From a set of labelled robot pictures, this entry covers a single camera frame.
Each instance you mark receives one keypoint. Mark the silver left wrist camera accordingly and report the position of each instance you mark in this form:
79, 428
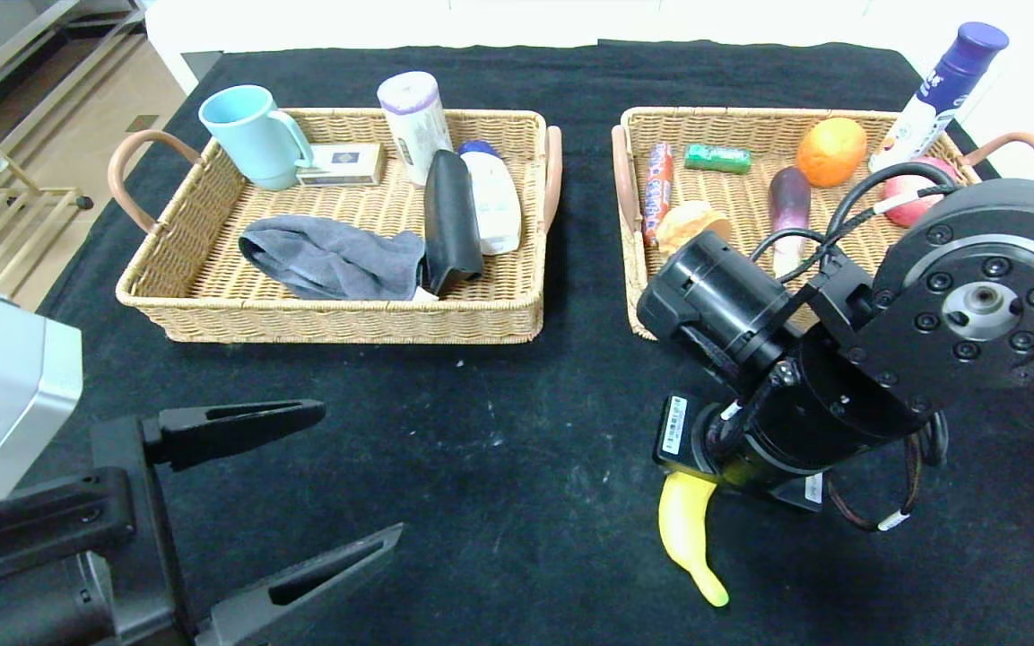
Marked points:
5, 395

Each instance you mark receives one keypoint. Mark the light wooden wheeled rack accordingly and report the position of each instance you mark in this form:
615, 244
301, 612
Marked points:
5, 260

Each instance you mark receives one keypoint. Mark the white lotion bottle blue cap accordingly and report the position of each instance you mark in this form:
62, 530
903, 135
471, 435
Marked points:
499, 205

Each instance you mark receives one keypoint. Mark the light blue plastic mug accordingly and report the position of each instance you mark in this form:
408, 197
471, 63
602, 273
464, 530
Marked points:
249, 137

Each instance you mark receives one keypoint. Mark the purple-topped beige roll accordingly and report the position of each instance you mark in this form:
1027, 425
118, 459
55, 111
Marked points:
413, 126

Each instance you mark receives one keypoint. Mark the black glasses case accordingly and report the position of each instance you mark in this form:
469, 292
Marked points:
451, 224

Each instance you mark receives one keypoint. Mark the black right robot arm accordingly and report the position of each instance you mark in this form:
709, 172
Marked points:
839, 359

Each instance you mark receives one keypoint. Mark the grey cloth with white tag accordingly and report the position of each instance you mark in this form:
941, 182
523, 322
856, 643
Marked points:
328, 256

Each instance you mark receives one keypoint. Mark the toy burger bun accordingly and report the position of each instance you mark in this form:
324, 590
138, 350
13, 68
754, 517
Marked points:
687, 222

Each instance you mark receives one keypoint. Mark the small white card box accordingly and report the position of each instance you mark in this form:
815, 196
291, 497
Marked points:
342, 165

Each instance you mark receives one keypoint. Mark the yellow banana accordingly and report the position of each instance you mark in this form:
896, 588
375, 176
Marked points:
685, 520

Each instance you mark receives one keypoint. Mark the black tablecloth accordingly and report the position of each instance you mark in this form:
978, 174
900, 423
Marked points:
516, 502

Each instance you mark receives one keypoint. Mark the red apple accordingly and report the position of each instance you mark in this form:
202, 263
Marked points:
907, 193

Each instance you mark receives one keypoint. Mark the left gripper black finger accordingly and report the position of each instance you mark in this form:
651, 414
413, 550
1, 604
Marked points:
301, 583
230, 426

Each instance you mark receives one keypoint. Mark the white bottle purple cap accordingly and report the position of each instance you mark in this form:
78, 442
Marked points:
929, 106

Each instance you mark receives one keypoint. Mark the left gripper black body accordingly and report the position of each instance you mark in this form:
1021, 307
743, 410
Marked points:
126, 520

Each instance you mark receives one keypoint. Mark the green candy pack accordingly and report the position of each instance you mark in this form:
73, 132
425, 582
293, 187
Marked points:
718, 160

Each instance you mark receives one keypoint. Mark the purple eggplant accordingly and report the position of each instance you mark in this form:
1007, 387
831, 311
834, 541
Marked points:
790, 206

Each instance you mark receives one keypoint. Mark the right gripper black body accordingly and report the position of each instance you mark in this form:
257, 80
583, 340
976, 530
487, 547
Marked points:
674, 431

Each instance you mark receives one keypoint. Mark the orange-red candy tube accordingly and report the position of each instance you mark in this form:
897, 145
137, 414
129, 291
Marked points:
658, 179

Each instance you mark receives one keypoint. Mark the orange fruit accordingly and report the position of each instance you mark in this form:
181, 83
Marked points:
830, 152

